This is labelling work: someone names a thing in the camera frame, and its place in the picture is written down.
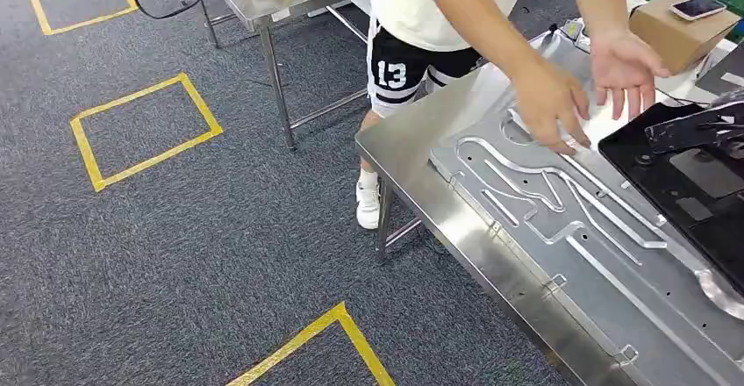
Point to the dark grey flat board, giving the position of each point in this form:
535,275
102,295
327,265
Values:
723,72

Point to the smartphone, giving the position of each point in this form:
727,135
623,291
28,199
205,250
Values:
697,7

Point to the black plastic panel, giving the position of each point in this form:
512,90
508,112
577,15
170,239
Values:
697,209

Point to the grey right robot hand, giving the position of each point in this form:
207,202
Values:
697,126

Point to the person's right hand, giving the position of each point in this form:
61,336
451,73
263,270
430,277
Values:
546,107

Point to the person's left hand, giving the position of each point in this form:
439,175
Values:
622,66

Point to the white cloth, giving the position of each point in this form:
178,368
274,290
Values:
607,125

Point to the person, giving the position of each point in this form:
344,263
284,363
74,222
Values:
430,5

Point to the steel bench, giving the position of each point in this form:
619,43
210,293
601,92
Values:
407,139

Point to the metal jig tray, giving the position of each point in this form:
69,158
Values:
581,255

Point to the cardboard box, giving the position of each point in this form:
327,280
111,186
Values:
674,43

